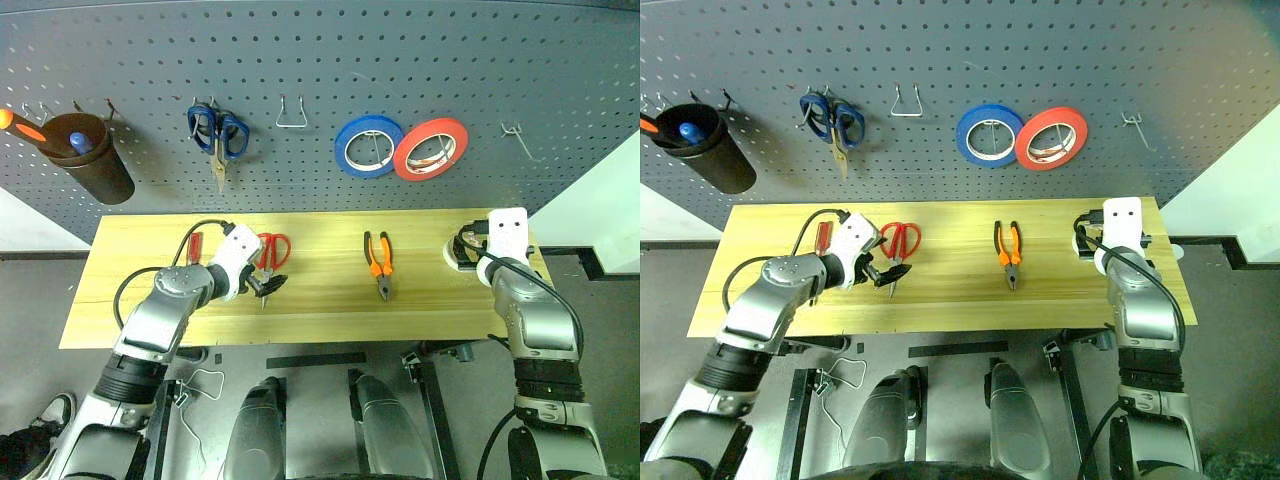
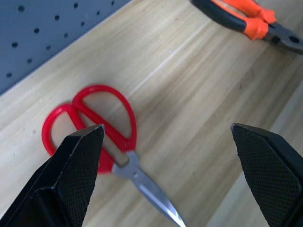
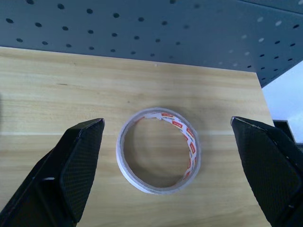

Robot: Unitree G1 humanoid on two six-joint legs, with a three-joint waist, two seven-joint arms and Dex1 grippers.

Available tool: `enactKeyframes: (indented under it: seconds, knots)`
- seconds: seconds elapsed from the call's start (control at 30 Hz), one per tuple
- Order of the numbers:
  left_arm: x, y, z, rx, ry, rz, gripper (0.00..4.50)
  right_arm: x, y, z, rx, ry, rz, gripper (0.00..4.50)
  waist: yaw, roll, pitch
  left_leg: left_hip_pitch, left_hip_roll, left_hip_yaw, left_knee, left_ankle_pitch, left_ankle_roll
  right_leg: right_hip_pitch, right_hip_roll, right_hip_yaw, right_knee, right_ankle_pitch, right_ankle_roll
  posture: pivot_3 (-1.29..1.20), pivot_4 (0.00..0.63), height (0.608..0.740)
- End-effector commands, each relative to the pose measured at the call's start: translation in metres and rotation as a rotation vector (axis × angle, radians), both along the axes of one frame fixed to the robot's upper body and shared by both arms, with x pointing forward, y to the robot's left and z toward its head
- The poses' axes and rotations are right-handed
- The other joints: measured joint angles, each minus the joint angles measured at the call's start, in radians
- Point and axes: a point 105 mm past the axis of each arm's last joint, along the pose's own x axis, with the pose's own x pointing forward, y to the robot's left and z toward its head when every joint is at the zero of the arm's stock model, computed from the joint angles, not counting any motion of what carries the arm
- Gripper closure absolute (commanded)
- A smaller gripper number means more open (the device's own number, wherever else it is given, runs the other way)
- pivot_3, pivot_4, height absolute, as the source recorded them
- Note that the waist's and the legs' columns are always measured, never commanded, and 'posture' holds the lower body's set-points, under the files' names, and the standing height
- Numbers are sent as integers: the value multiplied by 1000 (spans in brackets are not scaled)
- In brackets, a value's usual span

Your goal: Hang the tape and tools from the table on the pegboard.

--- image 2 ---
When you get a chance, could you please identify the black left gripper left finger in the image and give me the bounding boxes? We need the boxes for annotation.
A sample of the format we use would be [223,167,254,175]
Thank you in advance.
[0,124,105,227]

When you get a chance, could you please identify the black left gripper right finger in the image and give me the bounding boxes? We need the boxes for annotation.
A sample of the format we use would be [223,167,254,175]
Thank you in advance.
[231,122,303,227]

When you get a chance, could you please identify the red handled scissors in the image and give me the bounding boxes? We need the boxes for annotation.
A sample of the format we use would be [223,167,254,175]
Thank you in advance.
[41,84,187,227]

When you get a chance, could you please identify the grey perforated pegboard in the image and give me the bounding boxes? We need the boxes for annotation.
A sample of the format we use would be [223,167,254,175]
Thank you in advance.
[0,0,133,96]

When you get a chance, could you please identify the orange and black pliers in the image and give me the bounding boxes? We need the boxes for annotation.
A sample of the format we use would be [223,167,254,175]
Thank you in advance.
[190,0,303,55]

